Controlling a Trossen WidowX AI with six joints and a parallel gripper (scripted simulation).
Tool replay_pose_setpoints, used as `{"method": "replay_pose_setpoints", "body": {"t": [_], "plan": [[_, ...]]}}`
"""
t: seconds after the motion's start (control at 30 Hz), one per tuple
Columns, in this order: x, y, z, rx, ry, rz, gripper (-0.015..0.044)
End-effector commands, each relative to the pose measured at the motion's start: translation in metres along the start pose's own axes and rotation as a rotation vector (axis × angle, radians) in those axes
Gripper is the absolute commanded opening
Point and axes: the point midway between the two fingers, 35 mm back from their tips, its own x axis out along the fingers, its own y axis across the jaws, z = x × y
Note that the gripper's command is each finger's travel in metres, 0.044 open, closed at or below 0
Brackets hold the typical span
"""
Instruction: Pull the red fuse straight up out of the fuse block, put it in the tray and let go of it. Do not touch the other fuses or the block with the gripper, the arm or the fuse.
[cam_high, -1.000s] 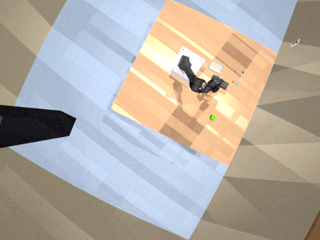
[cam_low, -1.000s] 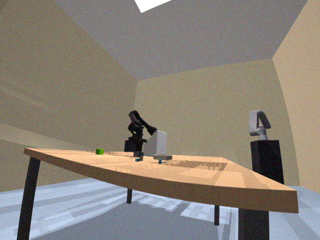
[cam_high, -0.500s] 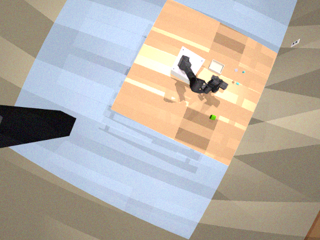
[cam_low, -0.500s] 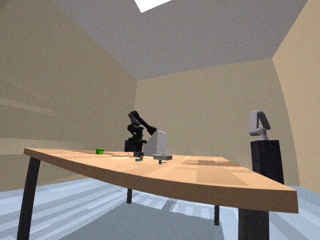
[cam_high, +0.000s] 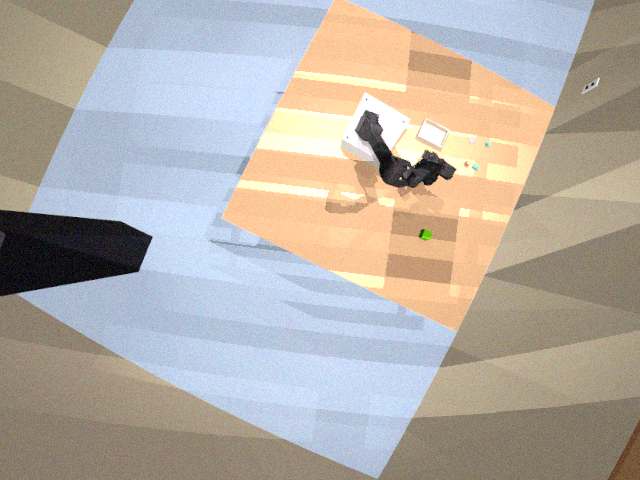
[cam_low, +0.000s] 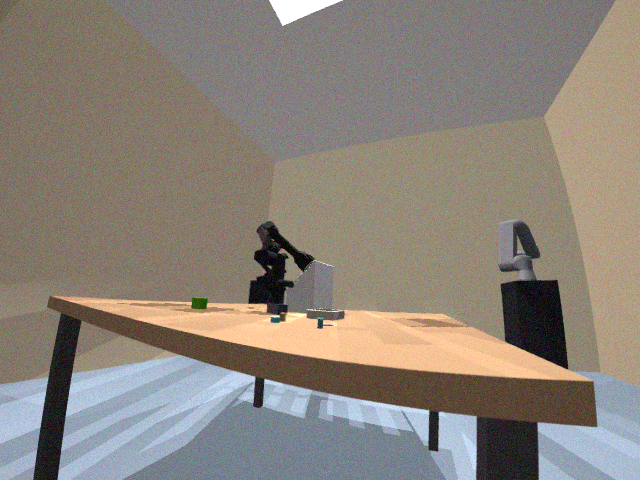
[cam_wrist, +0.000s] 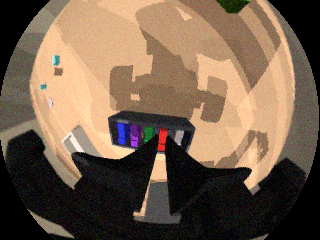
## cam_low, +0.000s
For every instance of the small green cube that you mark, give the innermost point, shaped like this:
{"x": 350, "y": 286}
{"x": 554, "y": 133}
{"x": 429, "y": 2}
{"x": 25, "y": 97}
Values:
{"x": 199, "y": 303}

